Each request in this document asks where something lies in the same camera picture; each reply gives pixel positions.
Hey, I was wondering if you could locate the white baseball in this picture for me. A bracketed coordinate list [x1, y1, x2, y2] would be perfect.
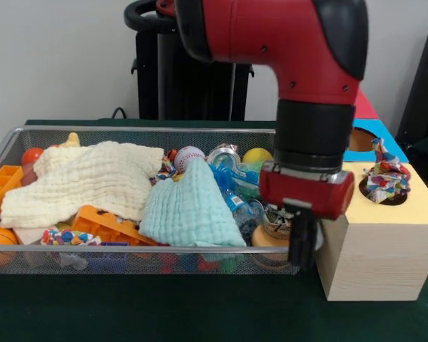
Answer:
[173, 145, 207, 175]

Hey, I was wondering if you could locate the cream muslin cloth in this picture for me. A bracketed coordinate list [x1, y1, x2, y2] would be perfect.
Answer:
[0, 140, 165, 229]

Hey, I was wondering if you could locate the wooden three-hole box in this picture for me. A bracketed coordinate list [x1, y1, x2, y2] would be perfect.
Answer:
[315, 87, 428, 302]

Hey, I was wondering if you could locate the mint green muslin cloth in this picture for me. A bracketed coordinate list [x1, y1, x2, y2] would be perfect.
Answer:
[138, 157, 248, 248]

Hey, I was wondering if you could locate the silver mesh bin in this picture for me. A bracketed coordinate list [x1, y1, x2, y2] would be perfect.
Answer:
[0, 125, 325, 276]

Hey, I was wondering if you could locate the dark green table cloth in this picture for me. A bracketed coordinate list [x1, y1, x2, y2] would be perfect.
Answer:
[0, 119, 428, 342]

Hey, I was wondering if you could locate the orange plastic grid tray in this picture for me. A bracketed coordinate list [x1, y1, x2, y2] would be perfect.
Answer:
[0, 165, 25, 229]

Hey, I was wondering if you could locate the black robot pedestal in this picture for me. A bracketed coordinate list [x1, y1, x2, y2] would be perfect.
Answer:
[123, 0, 255, 121]

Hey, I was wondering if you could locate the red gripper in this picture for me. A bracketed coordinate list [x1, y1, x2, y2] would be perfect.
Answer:
[258, 162, 356, 269]

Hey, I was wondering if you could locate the crushed drink can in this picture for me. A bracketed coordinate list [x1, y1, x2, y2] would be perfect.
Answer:
[263, 203, 294, 239]

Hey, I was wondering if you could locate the orange plastic toy block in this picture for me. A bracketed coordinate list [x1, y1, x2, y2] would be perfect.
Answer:
[71, 204, 158, 247]

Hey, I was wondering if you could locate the red-orange ball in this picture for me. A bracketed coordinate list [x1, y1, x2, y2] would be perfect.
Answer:
[21, 147, 46, 167]

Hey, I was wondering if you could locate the yellow ball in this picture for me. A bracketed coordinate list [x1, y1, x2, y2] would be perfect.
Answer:
[243, 147, 274, 165]

